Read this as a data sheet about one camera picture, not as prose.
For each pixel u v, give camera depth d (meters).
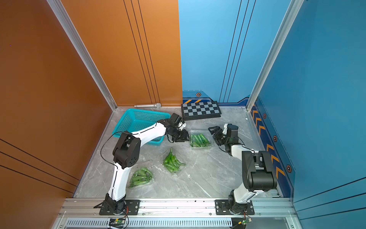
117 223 0.72
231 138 0.74
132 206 0.74
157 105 1.19
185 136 0.85
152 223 0.70
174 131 0.81
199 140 0.96
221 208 0.72
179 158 0.85
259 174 0.46
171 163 0.85
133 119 1.09
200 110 1.13
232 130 0.72
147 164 0.91
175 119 0.81
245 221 0.70
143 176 0.79
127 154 0.55
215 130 0.85
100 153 0.57
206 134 1.03
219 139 0.82
